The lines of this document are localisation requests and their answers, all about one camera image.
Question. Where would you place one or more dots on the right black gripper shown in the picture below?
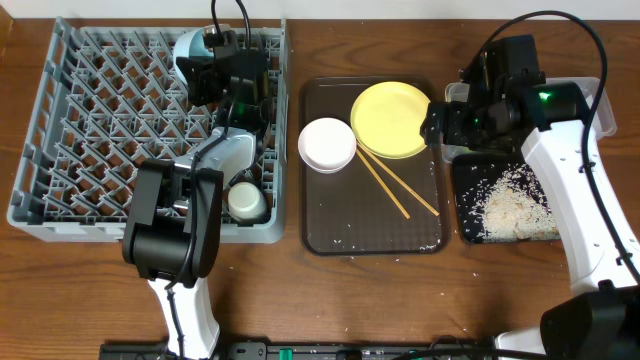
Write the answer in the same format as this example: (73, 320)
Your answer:
(456, 113)

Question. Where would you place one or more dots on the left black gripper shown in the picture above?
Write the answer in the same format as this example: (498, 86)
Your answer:
(195, 81)

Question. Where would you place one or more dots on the light blue bowl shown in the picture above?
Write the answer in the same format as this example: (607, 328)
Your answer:
(191, 44)

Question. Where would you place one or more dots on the rice food waste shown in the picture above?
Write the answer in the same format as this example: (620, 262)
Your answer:
(515, 210)

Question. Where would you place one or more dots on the white cup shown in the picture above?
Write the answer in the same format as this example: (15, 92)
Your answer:
(246, 203)

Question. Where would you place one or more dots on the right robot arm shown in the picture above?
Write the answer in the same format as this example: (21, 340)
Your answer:
(601, 321)

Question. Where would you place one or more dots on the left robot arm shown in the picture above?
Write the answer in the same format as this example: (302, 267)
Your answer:
(173, 230)

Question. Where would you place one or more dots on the black waste tray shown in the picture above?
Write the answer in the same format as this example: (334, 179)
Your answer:
(470, 200)

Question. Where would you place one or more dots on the grey dishwasher rack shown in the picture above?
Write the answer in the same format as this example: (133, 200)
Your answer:
(109, 98)

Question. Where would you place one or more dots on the clear plastic bin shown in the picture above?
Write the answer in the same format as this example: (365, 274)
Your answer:
(603, 125)

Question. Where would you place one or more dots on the yellow plate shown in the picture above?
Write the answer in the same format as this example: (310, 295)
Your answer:
(386, 119)

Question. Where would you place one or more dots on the upper wooden chopstick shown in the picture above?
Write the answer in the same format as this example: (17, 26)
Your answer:
(370, 156)

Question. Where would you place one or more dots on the wooden chopstick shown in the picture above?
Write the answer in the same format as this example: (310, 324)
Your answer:
(383, 185)
(370, 156)

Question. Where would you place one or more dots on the lower wooden chopstick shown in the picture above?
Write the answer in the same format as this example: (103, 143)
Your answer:
(383, 185)

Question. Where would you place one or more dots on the pink white bowl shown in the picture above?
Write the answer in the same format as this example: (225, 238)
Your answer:
(327, 145)

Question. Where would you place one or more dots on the dark brown serving tray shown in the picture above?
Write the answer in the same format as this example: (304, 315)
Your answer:
(348, 214)

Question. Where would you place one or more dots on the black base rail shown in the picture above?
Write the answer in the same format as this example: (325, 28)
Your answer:
(263, 351)

